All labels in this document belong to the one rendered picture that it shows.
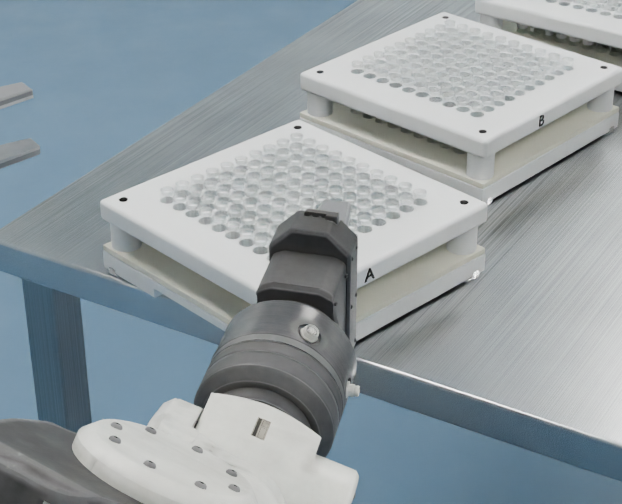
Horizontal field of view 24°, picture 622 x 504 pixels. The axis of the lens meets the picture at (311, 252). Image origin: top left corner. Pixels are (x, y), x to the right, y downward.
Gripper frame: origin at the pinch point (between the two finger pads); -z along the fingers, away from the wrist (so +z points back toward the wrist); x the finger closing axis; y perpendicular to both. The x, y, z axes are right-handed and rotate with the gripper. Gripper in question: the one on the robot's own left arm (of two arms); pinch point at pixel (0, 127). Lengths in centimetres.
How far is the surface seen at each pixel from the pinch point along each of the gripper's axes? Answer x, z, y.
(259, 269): 7.3, -11.2, 23.2
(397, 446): 100, -80, -45
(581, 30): 9, -71, -1
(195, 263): 8.1, -8.1, 18.1
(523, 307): 15.0, -32.8, 31.7
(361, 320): 12.7, -18.2, 27.7
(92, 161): 99, -88, -171
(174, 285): 11.7, -7.8, 14.7
